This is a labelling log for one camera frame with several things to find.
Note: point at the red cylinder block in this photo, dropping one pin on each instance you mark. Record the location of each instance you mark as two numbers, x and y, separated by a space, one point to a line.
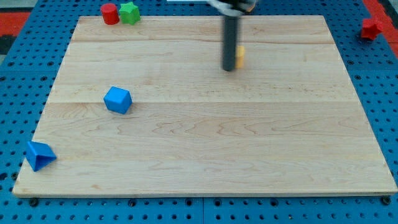
109 13

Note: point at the green star block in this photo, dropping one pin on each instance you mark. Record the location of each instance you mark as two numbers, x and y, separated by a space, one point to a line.
129 13

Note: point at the blue cube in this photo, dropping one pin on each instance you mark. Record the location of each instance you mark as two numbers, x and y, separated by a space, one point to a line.
118 100

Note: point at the blue triangular prism block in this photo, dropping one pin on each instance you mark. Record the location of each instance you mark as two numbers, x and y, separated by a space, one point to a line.
39 155

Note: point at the yellow block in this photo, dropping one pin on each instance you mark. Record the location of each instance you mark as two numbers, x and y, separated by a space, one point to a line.
240 53

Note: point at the wooden board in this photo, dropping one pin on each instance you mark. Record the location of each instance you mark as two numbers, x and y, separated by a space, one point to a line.
287 124

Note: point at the red star block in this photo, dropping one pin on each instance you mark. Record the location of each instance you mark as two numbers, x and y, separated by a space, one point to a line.
371 28

